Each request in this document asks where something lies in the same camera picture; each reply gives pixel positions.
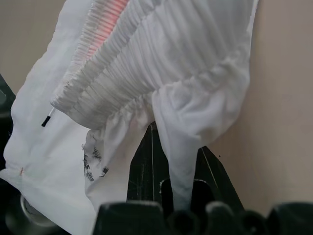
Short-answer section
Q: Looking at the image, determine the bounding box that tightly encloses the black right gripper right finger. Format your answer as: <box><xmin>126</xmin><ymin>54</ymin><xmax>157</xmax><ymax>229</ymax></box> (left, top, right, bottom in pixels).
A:
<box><xmin>192</xmin><ymin>145</ymin><xmax>245</xmax><ymax>211</ymax></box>

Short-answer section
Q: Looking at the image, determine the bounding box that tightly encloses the white elastic-waist garment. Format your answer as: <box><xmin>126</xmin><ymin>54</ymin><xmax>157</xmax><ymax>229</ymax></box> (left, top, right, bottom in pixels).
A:
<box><xmin>0</xmin><ymin>0</ymin><xmax>260</xmax><ymax>235</ymax></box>

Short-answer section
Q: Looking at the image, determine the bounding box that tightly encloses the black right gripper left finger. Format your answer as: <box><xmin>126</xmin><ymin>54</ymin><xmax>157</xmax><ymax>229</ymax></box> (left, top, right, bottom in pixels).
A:
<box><xmin>126</xmin><ymin>121</ymin><xmax>172</xmax><ymax>210</ymax></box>

